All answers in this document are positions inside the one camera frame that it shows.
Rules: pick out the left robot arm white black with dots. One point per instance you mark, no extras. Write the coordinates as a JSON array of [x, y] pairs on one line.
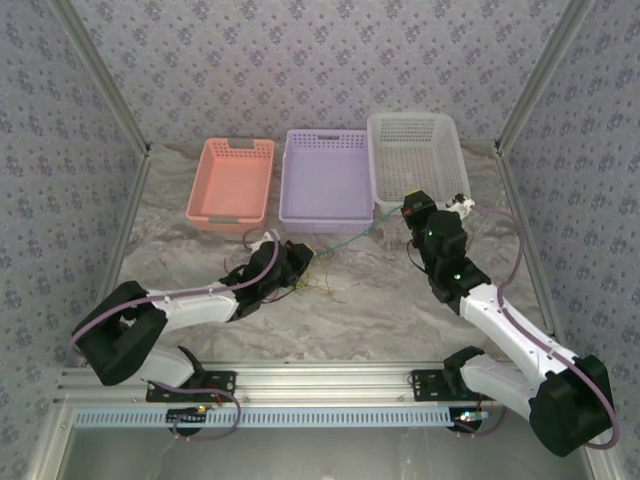
[[200, 310]]

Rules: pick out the white perforated plastic basket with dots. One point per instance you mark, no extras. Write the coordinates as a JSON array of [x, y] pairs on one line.
[[415, 160]]

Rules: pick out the purple plastic basket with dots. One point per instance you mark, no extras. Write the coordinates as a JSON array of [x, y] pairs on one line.
[[325, 185]]

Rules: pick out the orange plastic basket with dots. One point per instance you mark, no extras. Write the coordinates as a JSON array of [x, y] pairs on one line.
[[227, 185]]

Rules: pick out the small controller board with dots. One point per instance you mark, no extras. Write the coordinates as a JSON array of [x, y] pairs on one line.
[[470, 419], [187, 415]]

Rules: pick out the grey metal panel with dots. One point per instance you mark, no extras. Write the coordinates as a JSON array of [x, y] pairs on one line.
[[325, 455]]

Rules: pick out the aluminium side rail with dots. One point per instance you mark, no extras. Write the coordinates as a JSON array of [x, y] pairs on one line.
[[127, 220], [510, 190]]

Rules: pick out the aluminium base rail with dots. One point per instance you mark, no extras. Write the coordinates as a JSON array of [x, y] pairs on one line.
[[325, 382]]

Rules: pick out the aluminium frame post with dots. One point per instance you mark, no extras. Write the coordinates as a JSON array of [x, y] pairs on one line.
[[112, 85], [531, 85]]

